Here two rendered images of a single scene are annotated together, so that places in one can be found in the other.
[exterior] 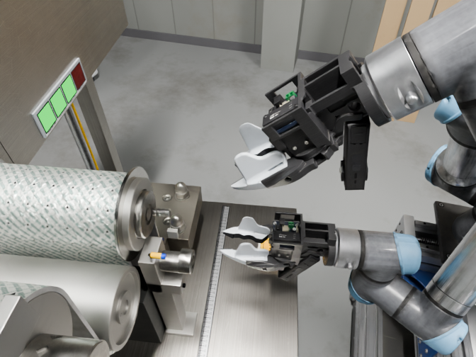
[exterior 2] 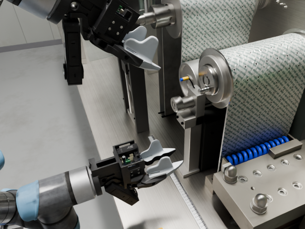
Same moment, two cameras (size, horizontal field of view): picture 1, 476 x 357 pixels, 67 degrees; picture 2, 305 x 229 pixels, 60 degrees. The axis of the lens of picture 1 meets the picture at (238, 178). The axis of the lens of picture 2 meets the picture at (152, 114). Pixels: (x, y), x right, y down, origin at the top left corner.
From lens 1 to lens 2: 0.81 m
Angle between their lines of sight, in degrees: 92
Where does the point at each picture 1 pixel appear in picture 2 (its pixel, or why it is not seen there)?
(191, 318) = (184, 171)
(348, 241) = (79, 170)
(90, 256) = not seen: hidden behind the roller
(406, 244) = (29, 187)
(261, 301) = (147, 205)
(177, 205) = (250, 195)
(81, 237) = not seen: hidden behind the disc
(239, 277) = (172, 214)
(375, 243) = (56, 177)
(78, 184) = (242, 47)
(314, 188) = not seen: outside the picture
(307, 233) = (113, 160)
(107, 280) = (196, 65)
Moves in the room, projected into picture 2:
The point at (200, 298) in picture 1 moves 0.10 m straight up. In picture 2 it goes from (189, 186) to (189, 165)
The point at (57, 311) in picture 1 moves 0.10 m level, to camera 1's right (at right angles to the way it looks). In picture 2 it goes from (179, 18) to (147, 26)
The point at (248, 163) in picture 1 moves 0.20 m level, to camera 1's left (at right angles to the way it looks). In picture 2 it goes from (137, 34) to (219, 13)
